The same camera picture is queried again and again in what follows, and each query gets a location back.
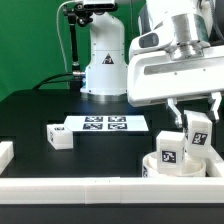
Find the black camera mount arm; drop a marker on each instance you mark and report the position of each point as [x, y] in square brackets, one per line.
[76, 16]

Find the camera on mount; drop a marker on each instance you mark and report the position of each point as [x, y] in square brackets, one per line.
[99, 4]

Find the white marker base plate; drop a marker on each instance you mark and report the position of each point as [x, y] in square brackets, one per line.
[130, 123]

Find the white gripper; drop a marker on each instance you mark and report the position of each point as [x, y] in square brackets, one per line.
[175, 62]

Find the white U-shaped fence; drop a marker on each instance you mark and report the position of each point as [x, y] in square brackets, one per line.
[105, 190]

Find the white round stool seat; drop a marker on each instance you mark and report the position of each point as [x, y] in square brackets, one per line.
[192, 167]

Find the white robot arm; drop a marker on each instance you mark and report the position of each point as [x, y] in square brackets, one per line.
[106, 75]

